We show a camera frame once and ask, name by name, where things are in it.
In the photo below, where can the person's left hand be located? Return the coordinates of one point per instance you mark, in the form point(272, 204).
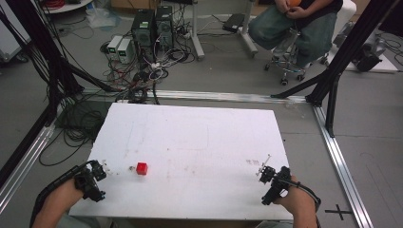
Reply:
point(68, 194)

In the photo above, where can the white cabinet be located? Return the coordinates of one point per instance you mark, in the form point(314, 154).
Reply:
point(9, 38)

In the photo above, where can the white desk leg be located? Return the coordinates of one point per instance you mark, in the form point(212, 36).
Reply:
point(248, 38)
point(197, 38)

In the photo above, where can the black monitor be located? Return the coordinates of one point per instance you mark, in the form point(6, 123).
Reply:
point(393, 19)

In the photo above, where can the clear plastic bag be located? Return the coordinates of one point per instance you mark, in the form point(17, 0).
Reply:
point(101, 17)

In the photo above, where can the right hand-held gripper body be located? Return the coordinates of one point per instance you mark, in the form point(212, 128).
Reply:
point(275, 187)

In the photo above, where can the person's right hand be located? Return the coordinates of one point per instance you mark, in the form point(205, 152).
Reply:
point(296, 198)

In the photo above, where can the large black computer tower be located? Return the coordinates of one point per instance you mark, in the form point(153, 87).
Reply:
point(143, 34)

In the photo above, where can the black device on platform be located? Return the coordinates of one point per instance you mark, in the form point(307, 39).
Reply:
point(367, 58)

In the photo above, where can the aluminium rail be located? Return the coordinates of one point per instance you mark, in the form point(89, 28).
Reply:
point(221, 96)
point(22, 171)
point(342, 164)

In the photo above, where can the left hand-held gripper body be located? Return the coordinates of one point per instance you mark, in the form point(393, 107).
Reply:
point(90, 186)

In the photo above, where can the red cube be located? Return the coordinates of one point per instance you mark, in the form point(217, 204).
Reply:
point(142, 168)

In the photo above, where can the slim black computer tower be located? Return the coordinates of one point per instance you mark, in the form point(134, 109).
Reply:
point(164, 28)

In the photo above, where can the chrome stool with casters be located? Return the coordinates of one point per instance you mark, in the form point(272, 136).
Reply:
point(286, 63)

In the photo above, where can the short black frame post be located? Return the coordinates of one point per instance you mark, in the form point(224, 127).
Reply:
point(332, 104)

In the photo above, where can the round white table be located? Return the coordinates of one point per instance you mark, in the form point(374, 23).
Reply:
point(72, 7)

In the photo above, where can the orange ball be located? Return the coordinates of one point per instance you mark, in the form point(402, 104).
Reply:
point(294, 2)

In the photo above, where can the white power supply box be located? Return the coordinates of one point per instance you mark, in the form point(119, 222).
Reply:
point(125, 50)
point(114, 46)

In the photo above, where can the black low frame beam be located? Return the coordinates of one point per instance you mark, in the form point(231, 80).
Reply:
point(25, 145)

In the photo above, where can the white platform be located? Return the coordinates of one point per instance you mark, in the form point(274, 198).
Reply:
point(388, 65)

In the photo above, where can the flat black box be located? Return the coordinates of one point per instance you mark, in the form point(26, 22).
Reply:
point(234, 22)

